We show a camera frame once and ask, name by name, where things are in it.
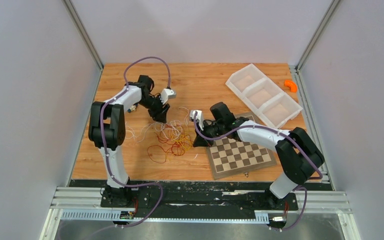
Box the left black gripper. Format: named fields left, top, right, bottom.
left=137, top=94, right=171, bottom=125

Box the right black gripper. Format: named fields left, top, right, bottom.
left=193, top=119, right=225, bottom=148

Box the yellow thin cable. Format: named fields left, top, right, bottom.
left=167, top=130, right=196, bottom=162

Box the white thin cable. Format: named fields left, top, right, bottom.
left=124, top=106, right=196, bottom=144

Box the red thin cable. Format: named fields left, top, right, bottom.
left=146, top=124, right=193, bottom=165

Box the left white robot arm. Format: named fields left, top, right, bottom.
left=88, top=75, right=177, bottom=207

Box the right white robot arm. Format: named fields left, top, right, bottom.
left=189, top=102, right=325, bottom=209

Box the white blue toy car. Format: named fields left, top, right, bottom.
left=127, top=104, right=138, bottom=113

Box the wooden chessboard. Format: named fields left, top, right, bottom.
left=205, top=111, right=278, bottom=181

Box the white three-compartment tray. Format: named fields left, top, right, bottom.
left=225, top=63, right=303, bottom=129

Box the orange curved plastic piece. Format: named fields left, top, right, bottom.
left=284, top=79, right=298, bottom=93

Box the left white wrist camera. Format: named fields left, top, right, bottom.
left=160, top=88, right=177, bottom=105

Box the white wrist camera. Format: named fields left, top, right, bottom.
left=189, top=110, right=204, bottom=129
left=160, top=88, right=177, bottom=105

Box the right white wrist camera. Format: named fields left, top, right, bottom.
left=189, top=110, right=204, bottom=129

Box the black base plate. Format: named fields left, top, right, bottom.
left=69, top=179, right=299, bottom=220

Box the slotted cable duct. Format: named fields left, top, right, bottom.
left=60, top=209, right=270, bottom=224

